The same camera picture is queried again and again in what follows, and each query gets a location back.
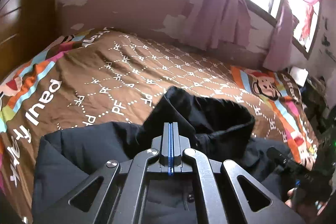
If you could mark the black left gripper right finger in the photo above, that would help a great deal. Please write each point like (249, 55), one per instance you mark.
(224, 192)

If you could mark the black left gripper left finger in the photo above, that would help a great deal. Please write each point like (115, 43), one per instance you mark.
(133, 191)

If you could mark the black padded jacket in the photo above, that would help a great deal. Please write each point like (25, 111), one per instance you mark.
(220, 129)

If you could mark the person's right hand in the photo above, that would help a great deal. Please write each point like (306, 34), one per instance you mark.
(308, 212)

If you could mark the brown patterned bed quilt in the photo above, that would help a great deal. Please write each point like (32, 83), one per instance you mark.
(105, 75)

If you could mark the pink curtain left panel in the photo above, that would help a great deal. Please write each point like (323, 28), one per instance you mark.
(214, 21)

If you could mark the wooden headboard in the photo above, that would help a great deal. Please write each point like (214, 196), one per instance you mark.
(27, 28)

